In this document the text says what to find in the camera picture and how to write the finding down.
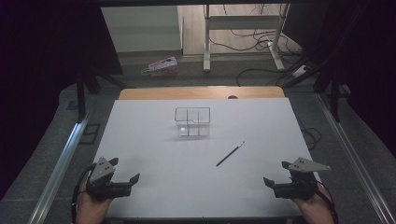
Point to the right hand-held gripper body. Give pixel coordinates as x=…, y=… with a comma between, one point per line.
x=299, y=183

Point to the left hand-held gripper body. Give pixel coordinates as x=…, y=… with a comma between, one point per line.
x=104, y=183

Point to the thin black pen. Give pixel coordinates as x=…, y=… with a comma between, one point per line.
x=230, y=153

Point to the clear acrylic divided box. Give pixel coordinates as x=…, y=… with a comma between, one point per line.
x=193, y=123

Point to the person's left hand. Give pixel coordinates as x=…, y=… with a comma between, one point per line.
x=91, y=208

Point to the person's right hand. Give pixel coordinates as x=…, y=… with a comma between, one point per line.
x=314, y=207

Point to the black metal stand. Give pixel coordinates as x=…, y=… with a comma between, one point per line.
x=334, y=93
x=81, y=96

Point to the white power strip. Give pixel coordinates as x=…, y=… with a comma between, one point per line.
x=300, y=71

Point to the red and white packet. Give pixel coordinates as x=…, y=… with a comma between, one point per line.
x=162, y=66

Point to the dark curtain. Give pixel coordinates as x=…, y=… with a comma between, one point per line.
x=370, y=62
x=37, y=62

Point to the white cabinet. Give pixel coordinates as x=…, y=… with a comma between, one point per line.
x=140, y=29

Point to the aluminium rail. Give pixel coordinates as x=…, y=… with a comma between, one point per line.
x=59, y=168
x=355, y=155

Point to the white metal desk frame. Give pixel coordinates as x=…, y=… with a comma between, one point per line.
x=207, y=37

